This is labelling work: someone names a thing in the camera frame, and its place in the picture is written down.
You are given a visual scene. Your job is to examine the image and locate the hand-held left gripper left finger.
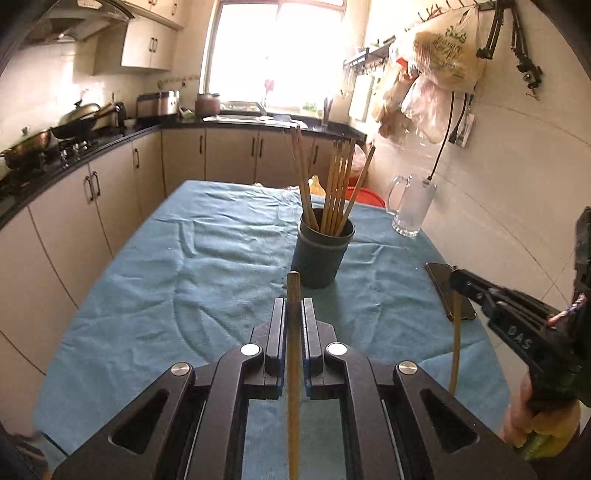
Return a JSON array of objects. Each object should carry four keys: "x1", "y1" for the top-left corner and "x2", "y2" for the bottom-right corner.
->
[{"x1": 53, "y1": 296, "x2": 288, "y2": 480}]

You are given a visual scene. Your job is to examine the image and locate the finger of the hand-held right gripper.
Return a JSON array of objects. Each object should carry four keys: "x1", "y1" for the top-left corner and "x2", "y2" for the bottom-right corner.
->
[{"x1": 449, "y1": 268, "x2": 497, "y2": 319}]

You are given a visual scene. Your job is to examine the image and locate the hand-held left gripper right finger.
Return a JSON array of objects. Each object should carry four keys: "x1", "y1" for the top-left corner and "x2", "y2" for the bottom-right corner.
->
[{"x1": 301, "y1": 298, "x2": 539, "y2": 480}]

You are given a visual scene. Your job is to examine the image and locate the tan bamboo chopstick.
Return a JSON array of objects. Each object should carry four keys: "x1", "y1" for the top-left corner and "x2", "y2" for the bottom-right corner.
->
[
  {"x1": 449, "y1": 288, "x2": 463, "y2": 397},
  {"x1": 286, "y1": 271, "x2": 302, "y2": 480}
]

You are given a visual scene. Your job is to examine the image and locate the dark grey chopstick holder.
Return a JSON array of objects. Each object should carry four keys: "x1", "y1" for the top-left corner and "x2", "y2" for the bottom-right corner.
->
[{"x1": 291, "y1": 209, "x2": 356, "y2": 289}]

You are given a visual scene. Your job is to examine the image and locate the set of wooden chopsticks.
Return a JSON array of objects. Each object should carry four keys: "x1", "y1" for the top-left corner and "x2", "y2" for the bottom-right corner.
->
[{"x1": 288, "y1": 124, "x2": 377, "y2": 237}]

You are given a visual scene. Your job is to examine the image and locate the person's right hand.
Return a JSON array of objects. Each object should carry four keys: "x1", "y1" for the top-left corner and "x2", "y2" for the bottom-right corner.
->
[{"x1": 501, "y1": 376, "x2": 580, "y2": 446}]

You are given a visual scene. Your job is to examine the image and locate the black smartphone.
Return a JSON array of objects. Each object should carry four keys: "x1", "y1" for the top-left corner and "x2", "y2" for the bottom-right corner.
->
[{"x1": 425, "y1": 262, "x2": 477, "y2": 321}]

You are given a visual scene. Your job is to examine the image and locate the blue table cloth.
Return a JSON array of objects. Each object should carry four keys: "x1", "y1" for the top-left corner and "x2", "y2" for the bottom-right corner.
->
[{"x1": 32, "y1": 179, "x2": 511, "y2": 480}]

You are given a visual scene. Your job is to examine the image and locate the glass beer mug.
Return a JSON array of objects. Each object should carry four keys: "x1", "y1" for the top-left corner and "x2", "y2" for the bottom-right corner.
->
[{"x1": 385, "y1": 174, "x2": 438, "y2": 239}]

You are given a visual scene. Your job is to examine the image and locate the red basin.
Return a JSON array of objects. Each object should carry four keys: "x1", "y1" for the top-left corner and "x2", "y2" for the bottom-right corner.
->
[{"x1": 344, "y1": 187, "x2": 386, "y2": 208}]

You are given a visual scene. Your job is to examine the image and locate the yellow white plastic bag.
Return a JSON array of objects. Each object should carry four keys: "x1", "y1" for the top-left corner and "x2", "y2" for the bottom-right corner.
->
[{"x1": 351, "y1": 144, "x2": 374, "y2": 188}]

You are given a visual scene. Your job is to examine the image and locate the clear hanging plastic bag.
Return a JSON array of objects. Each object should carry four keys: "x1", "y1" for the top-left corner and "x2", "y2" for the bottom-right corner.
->
[{"x1": 401, "y1": 76, "x2": 451, "y2": 145}]

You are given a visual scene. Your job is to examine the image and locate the white cutting board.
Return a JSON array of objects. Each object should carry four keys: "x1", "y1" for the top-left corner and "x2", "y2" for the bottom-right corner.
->
[{"x1": 348, "y1": 74, "x2": 376, "y2": 121}]

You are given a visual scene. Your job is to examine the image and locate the black clamp stand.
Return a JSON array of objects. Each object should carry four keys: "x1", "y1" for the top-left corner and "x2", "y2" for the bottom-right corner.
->
[{"x1": 475, "y1": 0, "x2": 543, "y2": 100}]

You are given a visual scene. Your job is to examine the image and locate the brown clay pot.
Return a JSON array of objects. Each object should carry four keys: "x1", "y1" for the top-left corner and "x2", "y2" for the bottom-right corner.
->
[{"x1": 195, "y1": 92, "x2": 221, "y2": 117}]

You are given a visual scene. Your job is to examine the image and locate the printed yellowish plastic bag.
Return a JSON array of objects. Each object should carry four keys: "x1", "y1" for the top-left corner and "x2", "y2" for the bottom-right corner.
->
[{"x1": 412, "y1": 7, "x2": 488, "y2": 93}]

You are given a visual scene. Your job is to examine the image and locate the beige kitchen base cabinets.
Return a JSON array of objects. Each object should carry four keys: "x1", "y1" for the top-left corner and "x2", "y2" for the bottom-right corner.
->
[{"x1": 0, "y1": 127, "x2": 370, "y2": 384}]

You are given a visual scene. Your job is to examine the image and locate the black kitchen countertop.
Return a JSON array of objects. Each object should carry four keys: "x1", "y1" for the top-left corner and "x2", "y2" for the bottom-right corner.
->
[{"x1": 0, "y1": 115, "x2": 368, "y2": 232}]

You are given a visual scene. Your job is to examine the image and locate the silver rice cooker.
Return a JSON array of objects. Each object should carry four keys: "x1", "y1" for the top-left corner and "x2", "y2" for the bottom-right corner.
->
[{"x1": 136, "y1": 90, "x2": 181, "y2": 118}]

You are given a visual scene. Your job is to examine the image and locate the kitchen window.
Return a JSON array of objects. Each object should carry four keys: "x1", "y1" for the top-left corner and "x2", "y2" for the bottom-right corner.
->
[{"x1": 201, "y1": 0, "x2": 370, "y2": 114}]

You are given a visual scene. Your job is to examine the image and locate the gas stove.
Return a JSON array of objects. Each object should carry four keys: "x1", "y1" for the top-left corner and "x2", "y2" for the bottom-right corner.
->
[{"x1": 0, "y1": 138, "x2": 100, "y2": 185}]

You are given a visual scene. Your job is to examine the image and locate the black wok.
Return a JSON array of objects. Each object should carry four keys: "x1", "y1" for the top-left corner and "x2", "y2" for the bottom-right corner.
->
[{"x1": 50, "y1": 104, "x2": 125, "y2": 139}]

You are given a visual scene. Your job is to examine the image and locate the steel wok lid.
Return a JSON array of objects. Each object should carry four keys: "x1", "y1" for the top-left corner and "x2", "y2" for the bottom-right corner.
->
[{"x1": 58, "y1": 90, "x2": 102, "y2": 123}]

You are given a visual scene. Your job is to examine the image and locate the stainless steel wok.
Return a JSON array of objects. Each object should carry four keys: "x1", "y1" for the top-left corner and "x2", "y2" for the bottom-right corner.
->
[{"x1": 0, "y1": 127, "x2": 54, "y2": 169}]

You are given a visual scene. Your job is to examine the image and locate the beige upper cabinets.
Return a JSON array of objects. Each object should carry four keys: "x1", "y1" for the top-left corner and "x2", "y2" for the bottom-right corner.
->
[{"x1": 92, "y1": 0, "x2": 190, "y2": 75}]

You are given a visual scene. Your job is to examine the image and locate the range hood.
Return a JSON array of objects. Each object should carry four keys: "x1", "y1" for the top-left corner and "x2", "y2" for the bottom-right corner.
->
[{"x1": 23, "y1": 0, "x2": 137, "y2": 47}]

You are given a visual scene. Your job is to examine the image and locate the black power cable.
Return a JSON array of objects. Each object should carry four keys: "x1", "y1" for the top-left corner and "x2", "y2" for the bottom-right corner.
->
[{"x1": 427, "y1": 92, "x2": 472, "y2": 183}]

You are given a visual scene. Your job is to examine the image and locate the white wall socket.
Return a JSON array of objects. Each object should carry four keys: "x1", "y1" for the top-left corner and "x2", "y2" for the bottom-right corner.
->
[{"x1": 455, "y1": 113, "x2": 476, "y2": 148}]

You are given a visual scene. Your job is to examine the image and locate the black wall rack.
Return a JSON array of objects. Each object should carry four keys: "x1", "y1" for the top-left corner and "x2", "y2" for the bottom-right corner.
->
[{"x1": 342, "y1": 37, "x2": 398, "y2": 75}]

